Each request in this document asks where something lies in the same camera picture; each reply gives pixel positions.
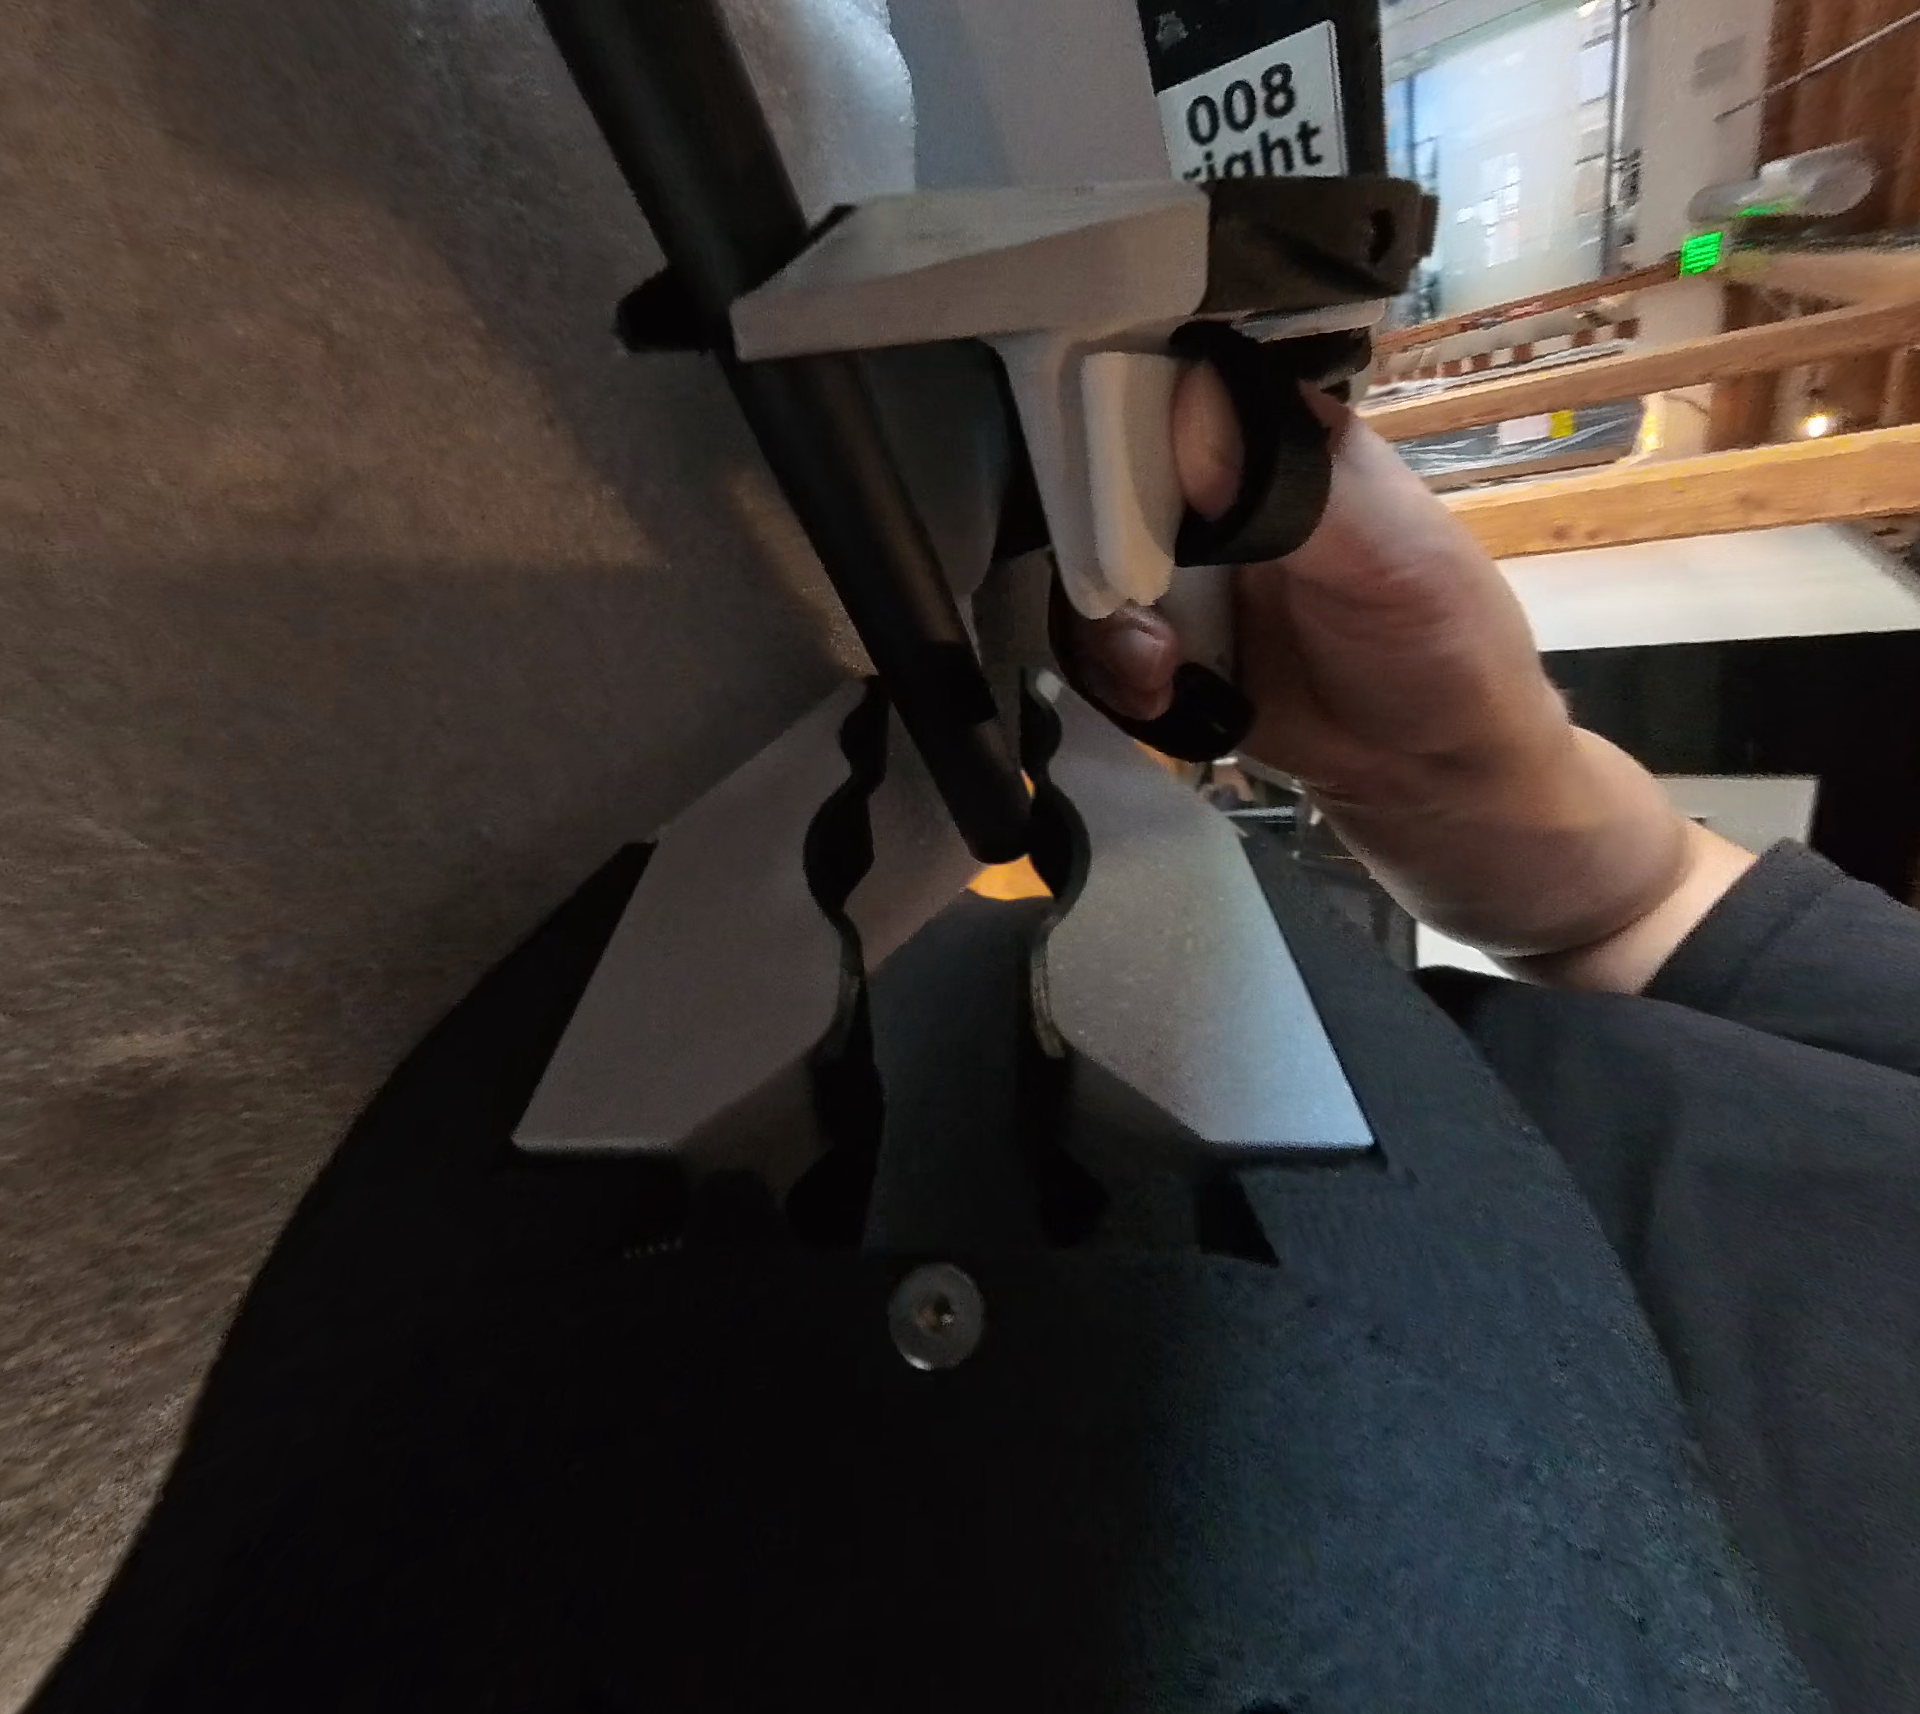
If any white foam sheet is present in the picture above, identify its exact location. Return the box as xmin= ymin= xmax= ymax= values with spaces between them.
xmin=0 ymin=0 xmax=919 ymax=1685

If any person's right hand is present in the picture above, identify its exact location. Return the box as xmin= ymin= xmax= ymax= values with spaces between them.
xmin=1077 ymin=363 xmax=1761 ymax=996

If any black pen-shaped screwdriver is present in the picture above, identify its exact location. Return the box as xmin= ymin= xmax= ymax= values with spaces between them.
xmin=431 ymin=0 xmax=1042 ymax=868

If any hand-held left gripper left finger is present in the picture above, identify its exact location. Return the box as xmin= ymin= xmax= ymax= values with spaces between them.
xmin=513 ymin=678 xmax=904 ymax=1191

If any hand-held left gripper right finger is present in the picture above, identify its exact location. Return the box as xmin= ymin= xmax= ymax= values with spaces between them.
xmin=1020 ymin=670 xmax=1378 ymax=1159

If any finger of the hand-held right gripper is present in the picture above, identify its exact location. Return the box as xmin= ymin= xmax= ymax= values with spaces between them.
xmin=615 ymin=187 xmax=1212 ymax=366
xmin=897 ymin=341 xmax=1052 ymax=611

